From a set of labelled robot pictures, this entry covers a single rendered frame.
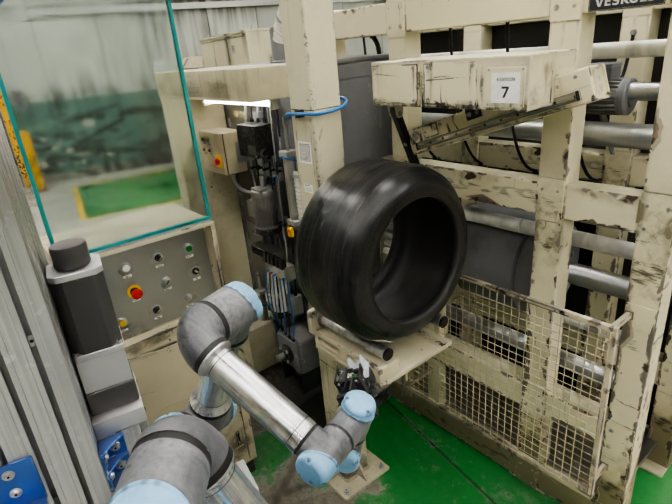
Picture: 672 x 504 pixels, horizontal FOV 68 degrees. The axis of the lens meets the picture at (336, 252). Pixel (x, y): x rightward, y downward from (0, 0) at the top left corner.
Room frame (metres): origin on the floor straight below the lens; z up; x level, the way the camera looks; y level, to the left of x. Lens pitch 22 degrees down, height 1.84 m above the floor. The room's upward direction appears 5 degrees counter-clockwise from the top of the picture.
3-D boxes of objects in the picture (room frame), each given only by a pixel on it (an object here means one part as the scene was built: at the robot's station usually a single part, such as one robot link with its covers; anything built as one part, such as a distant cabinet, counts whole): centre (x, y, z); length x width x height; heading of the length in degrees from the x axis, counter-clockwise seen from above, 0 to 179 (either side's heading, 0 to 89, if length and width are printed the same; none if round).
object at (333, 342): (1.51, -0.03, 0.83); 0.36 x 0.09 x 0.06; 37
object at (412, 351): (1.60, -0.15, 0.80); 0.37 x 0.36 x 0.02; 127
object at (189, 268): (1.81, 0.80, 0.63); 0.56 x 0.41 x 1.27; 127
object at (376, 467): (1.79, 0.03, 0.02); 0.27 x 0.27 x 0.04; 37
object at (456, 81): (1.68, -0.46, 1.71); 0.61 x 0.25 x 0.15; 37
